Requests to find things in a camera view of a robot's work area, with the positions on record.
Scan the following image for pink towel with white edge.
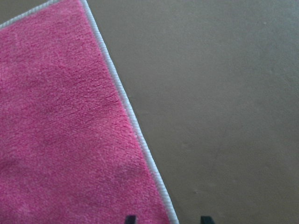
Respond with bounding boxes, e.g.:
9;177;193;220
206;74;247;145
0;0;178;224

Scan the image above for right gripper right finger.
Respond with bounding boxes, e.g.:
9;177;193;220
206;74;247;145
200;216;214;224

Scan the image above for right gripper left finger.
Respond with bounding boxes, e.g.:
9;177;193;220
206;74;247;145
124;215;136;224

